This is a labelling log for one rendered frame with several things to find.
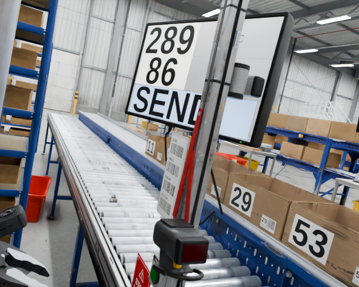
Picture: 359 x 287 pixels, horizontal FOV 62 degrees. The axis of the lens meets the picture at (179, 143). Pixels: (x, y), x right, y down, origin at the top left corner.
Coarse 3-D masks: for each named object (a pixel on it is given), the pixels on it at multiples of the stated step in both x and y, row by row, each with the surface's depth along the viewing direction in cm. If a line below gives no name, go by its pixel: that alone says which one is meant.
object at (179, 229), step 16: (160, 224) 57; (176, 224) 55; (160, 240) 55; (176, 240) 50; (192, 240) 50; (208, 240) 52; (160, 256) 57; (176, 256) 50; (192, 256) 50; (160, 272) 56; (176, 272) 56
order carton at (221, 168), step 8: (216, 160) 190; (224, 160) 192; (216, 168) 157; (224, 168) 193; (232, 168) 191; (240, 168) 184; (248, 168) 178; (216, 176) 156; (224, 176) 150; (264, 176) 158; (208, 184) 162; (216, 184) 155; (224, 184) 149; (208, 192) 161; (224, 192) 148
